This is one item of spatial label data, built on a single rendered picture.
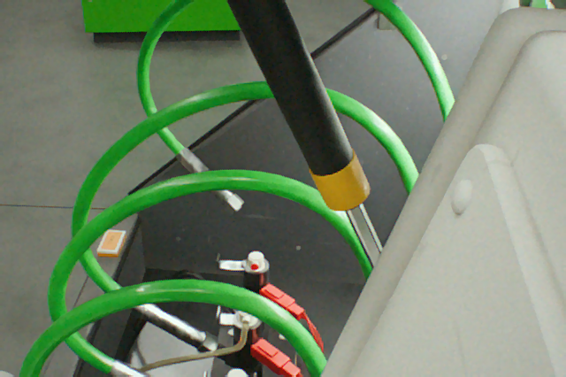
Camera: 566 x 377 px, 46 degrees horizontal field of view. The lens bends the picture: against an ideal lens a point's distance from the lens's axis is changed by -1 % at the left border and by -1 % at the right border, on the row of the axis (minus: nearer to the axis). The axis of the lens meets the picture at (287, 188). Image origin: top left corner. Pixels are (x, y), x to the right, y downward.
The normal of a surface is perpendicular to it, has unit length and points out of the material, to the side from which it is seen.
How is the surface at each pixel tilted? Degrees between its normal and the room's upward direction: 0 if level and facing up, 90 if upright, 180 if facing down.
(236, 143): 90
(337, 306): 0
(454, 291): 76
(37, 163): 0
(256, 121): 90
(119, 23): 90
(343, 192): 89
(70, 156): 0
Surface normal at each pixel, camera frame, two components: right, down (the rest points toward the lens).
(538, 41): -0.59, -0.69
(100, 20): 0.13, 0.57
